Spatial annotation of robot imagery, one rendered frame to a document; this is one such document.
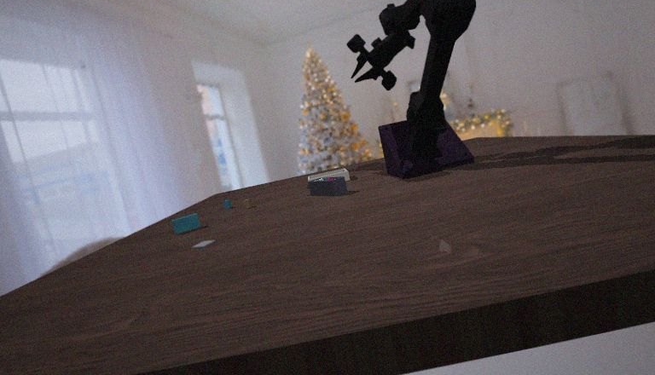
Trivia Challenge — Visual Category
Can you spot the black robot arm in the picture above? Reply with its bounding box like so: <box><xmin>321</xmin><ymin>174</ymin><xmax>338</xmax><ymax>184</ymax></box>
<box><xmin>380</xmin><ymin>0</ymin><xmax>476</xmax><ymax>157</ymax></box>

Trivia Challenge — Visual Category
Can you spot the white square tray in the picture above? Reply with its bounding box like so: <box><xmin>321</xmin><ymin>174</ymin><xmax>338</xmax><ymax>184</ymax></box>
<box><xmin>308</xmin><ymin>169</ymin><xmax>350</xmax><ymax>182</ymax></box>

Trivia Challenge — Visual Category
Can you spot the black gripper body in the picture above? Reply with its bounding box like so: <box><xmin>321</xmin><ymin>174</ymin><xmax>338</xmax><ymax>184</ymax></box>
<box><xmin>347</xmin><ymin>35</ymin><xmax>397</xmax><ymax>91</ymax></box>

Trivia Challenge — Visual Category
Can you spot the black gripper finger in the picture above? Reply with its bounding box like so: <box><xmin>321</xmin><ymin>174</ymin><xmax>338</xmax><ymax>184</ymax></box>
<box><xmin>355</xmin><ymin>67</ymin><xmax>377</xmax><ymax>83</ymax></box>
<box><xmin>351</xmin><ymin>56</ymin><xmax>366</xmax><ymax>78</ymax></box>

